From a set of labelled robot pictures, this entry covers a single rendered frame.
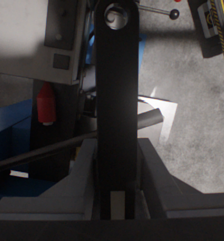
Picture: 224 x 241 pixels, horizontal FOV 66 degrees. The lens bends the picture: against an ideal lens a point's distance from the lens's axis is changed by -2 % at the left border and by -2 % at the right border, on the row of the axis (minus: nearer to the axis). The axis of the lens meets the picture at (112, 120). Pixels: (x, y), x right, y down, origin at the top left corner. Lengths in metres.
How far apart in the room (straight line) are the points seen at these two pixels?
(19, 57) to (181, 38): 1.49
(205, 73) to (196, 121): 0.46
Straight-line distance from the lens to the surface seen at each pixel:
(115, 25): 0.66
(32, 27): 0.50
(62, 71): 0.47
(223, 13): 1.60
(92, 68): 0.62
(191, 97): 1.83
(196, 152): 2.03
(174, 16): 0.72
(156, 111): 0.31
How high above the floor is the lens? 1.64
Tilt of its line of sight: 75 degrees down
